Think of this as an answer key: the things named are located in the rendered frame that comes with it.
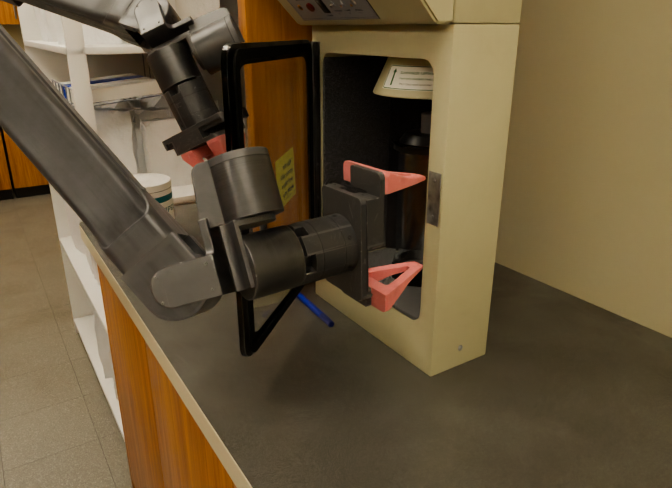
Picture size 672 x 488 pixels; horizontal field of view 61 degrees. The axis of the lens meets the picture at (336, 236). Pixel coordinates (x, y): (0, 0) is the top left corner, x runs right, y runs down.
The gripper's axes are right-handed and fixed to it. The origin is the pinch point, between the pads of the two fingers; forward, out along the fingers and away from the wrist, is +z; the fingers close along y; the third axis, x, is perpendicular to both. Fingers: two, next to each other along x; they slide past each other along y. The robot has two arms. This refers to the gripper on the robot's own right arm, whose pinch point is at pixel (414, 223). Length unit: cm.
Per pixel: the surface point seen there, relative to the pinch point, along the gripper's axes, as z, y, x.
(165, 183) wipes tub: -2, -12, 80
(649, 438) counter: 24.3, -28.3, -15.9
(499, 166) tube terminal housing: 21.5, 1.4, 7.7
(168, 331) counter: -16, -27, 42
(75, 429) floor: -26, -119, 158
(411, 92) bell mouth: 14.4, 10.8, 17.6
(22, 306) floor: -31, -117, 280
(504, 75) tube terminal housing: 21.0, 13.1, 7.6
